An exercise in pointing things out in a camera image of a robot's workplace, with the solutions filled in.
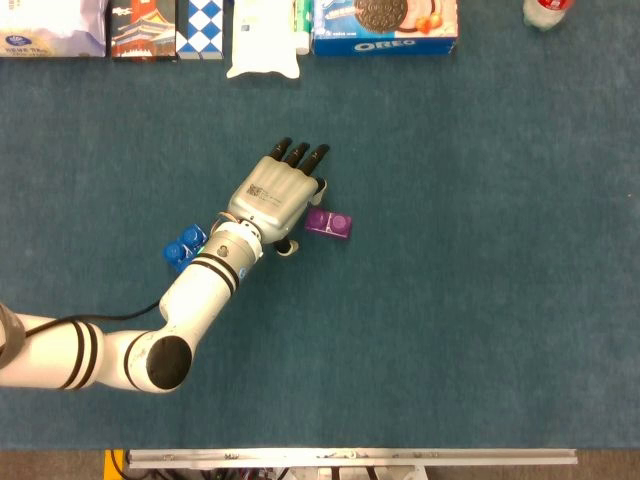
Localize blue building block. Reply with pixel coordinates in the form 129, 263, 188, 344
162, 223, 210, 274

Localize black red pagoda box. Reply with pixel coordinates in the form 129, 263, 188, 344
108, 0, 177, 63

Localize aluminium profile rail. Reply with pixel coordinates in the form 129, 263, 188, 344
124, 448, 579, 470

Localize white plastic pouch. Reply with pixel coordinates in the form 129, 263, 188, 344
225, 0, 302, 80

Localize blue Oreo cookie box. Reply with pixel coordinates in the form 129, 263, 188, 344
310, 0, 459, 57

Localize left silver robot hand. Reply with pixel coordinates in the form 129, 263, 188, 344
227, 137, 332, 257

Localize tangled wires under rail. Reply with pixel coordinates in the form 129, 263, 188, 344
149, 467, 291, 480

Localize purple building block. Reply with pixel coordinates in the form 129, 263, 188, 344
304, 207, 353, 245

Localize teal felt table cloth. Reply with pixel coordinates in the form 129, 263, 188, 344
0, 0, 640, 451

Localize white lilac tissue pack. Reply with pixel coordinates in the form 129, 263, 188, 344
0, 0, 109, 59

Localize green white tube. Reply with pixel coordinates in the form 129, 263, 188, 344
294, 0, 314, 55

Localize blue white checkered box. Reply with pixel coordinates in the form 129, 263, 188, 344
175, 0, 225, 61

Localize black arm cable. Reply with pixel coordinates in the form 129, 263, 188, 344
9, 299, 164, 346

